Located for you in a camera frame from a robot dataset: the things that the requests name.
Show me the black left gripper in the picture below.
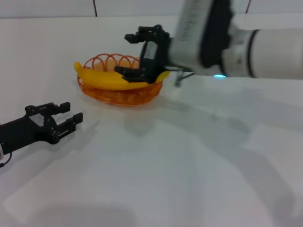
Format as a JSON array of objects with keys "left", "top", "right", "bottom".
[{"left": 0, "top": 102, "right": 84, "bottom": 155}]

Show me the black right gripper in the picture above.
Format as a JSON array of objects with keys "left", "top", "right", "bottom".
[{"left": 114, "top": 24, "right": 175, "bottom": 84}]

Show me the yellow banana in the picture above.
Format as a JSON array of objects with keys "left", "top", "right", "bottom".
[{"left": 74, "top": 61, "right": 171, "bottom": 92}]

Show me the orange woven plastic basket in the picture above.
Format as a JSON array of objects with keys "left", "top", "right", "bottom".
[{"left": 77, "top": 53, "right": 164, "bottom": 108}]

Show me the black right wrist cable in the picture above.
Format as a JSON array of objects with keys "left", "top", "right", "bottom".
[{"left": 176, "top": 67, "right": 194, "bottom": 80}]

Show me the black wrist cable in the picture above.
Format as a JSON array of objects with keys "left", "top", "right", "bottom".
[
  {"left": 0, "top": 153, "right": 13, "bottom": 169},
  {"left": 176, "top": 67, "right": 194, "bottom": 80}
]

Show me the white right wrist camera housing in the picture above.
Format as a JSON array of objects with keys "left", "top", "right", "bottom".
[{"left": 169, "top": 0, "right": 235, "bottom": 77}]

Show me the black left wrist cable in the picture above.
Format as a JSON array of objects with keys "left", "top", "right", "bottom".
[{"left": 0, "top": 153, "right": 13, "bottom": 169}]

